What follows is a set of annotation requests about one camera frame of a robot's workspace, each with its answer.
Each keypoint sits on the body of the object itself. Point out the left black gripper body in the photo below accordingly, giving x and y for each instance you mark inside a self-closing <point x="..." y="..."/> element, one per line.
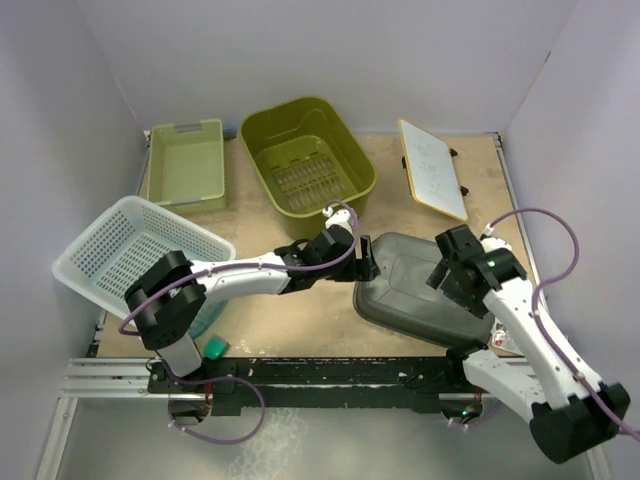
<point x="352" y="271"/>

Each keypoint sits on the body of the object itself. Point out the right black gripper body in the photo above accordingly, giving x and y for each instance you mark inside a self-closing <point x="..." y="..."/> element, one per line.
<point x="470" y="302"/>

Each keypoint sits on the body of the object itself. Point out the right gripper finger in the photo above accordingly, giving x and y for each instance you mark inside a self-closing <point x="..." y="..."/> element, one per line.
<point x="450" y="287"/>
<point x="438" y="274"/>

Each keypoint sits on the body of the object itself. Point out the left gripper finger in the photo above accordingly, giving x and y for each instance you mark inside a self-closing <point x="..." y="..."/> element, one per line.
<point x="365" y="247"/>
<point x="370" y="270"/>

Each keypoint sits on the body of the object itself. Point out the large grey plastic tub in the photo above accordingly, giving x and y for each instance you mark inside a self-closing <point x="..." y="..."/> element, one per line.
<point x="400" y="300"/>

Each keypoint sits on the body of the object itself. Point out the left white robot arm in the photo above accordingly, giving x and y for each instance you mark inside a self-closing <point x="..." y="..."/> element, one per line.
<point x="165" y="301"/>

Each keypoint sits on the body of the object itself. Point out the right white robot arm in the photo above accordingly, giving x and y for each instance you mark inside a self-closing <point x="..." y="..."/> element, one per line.
<point x="568" y="407"/>

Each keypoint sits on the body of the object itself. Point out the plastic bag with label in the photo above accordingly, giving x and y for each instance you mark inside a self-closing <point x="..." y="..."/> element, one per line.
<point x="502" y="340"/>

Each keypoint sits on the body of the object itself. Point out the olive green plastic tub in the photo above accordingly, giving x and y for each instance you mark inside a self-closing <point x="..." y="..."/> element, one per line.
<point x="305" y="156"/>

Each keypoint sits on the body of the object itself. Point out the teal transparent basket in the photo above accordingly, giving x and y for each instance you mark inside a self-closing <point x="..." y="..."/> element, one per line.
<point x="205" y="318"/>

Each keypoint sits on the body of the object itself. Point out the teal green sponge block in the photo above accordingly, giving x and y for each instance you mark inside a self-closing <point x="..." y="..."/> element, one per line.
<point x="215" y="348"/>

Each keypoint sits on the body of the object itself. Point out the small grey blue block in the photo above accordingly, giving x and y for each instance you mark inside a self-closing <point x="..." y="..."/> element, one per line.
<point x="230" y="130"/>

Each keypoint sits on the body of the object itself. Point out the light green plastic basket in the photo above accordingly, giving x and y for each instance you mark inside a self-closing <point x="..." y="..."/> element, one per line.
<point x="187" y="167"/>

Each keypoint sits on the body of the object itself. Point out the white perforated plastic basket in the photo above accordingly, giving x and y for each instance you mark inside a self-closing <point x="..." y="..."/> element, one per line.
<point x="123" y="243"/>

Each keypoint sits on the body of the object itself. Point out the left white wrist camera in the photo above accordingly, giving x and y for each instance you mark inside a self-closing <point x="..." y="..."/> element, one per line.
<point x="342" y="218"/>

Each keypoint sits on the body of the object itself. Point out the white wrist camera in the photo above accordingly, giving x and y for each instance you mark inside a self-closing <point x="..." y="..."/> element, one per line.
<point x="342" y="218"/>
<point x="491" y="243"/>

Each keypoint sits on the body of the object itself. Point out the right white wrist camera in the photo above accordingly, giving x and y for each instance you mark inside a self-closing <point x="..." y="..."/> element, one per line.
<point x="491" y="243"/>

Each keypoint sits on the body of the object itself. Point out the white board yellow frame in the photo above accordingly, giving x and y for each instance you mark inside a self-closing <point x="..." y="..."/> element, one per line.
<point x="431" y="173"/>

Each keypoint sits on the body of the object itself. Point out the aluminium frame rail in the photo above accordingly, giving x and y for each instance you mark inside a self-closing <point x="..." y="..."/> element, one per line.
<point x="106" y="425"/>

